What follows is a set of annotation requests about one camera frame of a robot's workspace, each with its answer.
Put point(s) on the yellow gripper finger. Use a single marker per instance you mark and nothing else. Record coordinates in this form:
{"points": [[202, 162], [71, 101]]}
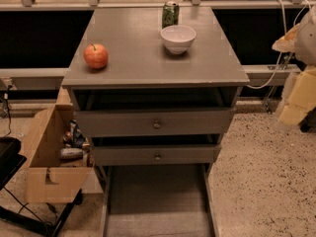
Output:
{"points": [[287, 42], [298, 97]]}

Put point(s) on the red apple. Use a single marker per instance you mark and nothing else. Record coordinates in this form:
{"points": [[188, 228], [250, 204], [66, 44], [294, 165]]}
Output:
{"points": [[96, 56]]}

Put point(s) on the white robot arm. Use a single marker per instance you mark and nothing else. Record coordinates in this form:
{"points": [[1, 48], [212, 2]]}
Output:
{"points": [[305, 45]]}

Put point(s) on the grey top drawer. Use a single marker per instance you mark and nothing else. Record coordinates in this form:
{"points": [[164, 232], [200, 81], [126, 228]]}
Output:
{"points": [[153, 123]]}

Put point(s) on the grey middle drawer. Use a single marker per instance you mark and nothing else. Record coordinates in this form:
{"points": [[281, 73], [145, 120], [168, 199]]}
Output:
{"points": [[155, 155]]}

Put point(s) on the grey drawer cabinet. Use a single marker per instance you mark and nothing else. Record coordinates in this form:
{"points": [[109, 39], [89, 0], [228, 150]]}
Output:
{"points": [[143, 75]]}

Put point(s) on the grey open bottom drawer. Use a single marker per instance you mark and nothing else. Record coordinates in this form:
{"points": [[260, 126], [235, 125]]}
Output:
{"points": [[157, 201]]}

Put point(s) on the white ceramic bowl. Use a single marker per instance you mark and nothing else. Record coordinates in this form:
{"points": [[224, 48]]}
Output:
{"points": [[178, 38]]}

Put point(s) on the green soda can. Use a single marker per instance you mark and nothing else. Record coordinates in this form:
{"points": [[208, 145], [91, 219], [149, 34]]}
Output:
{"points": [[170, 14]]}

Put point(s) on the dark bottle in box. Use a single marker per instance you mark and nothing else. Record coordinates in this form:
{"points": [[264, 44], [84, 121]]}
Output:
{"points": [[74, 136]]}

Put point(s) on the silver can in box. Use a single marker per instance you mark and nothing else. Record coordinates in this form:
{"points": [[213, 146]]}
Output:
{"points": [[71, 153]]}

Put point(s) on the cardboard box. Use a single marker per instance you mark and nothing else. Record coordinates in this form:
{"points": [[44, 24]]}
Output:
{"points": [[47, 179]]}

